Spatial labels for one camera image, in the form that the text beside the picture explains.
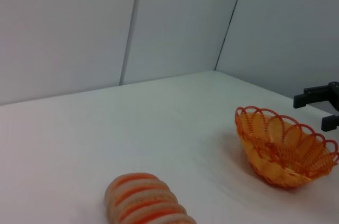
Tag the orange woven plastic basket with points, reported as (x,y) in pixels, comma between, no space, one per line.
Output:
(267,171)

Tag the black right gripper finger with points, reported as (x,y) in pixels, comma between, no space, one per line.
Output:
(330,123)
(317,94)

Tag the orange striped bread loaf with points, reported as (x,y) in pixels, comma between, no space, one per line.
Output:
(143,200)

